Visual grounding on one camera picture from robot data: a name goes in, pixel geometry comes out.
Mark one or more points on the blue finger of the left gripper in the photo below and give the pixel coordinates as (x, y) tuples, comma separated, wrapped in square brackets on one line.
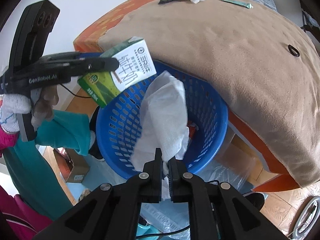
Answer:
[(82, 66), (73, 55)]

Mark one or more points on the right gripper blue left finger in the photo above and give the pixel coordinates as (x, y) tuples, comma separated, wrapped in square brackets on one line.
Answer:
[(153, 190)]

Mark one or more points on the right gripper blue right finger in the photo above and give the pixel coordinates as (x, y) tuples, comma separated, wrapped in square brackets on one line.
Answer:
[(179, 192)]

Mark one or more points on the white plastic bag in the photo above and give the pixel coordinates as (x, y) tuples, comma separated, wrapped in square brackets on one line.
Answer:
[(163, 118)]

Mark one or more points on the green milk carton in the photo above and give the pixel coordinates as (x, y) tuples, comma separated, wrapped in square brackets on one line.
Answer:
[(135, 65)]

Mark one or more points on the teal ointment tube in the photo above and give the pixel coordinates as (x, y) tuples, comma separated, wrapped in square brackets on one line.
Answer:
[(239, 3)]

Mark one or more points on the left gloved hand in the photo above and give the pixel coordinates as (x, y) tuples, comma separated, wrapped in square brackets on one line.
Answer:
[(14, 104)]

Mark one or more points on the blue plastic laundry basket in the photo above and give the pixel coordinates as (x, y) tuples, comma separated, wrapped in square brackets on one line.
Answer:
[(118, 124)]

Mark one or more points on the small cardboard box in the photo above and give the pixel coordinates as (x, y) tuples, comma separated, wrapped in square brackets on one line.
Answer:
[(72, 166)]

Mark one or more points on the orange floral bed sheet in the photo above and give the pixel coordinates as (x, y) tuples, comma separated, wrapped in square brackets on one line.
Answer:
[(105, 25)]

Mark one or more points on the white round floor device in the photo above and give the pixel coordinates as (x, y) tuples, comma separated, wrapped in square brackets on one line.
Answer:
[(307, 219)]

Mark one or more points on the beige towel blanket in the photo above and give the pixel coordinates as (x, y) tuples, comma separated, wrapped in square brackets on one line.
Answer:
[(298, 146)]

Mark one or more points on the black folding chair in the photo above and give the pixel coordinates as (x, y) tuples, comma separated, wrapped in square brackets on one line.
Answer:
[(310, 25)]

